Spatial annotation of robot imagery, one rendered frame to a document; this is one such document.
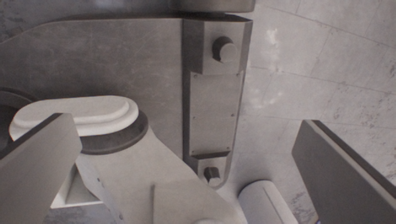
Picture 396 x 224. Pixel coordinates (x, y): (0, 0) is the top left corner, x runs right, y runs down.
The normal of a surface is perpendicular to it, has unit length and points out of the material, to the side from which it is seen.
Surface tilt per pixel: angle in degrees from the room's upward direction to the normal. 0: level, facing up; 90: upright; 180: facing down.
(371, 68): 0
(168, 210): 115
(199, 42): 45
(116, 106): 90
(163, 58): 0
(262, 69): 0
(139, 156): 90
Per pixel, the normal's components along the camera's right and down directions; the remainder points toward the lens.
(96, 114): 0.04, -0.86
